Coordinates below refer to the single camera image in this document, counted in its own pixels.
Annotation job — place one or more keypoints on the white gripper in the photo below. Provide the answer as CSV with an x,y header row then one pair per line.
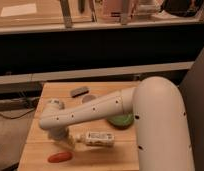
x,y
62,136

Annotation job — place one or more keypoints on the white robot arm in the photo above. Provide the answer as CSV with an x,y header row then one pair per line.
x,y
160,118

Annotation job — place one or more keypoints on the white plastic bottle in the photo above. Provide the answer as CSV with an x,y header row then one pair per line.
x,y
95,138

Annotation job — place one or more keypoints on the grey eraser block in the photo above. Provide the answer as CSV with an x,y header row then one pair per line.
x,y
79,91

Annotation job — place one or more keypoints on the green bowl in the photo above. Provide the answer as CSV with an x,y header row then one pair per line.
x,y
121,121

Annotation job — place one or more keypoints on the metal table leg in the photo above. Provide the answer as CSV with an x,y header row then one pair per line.
x,y
66,13

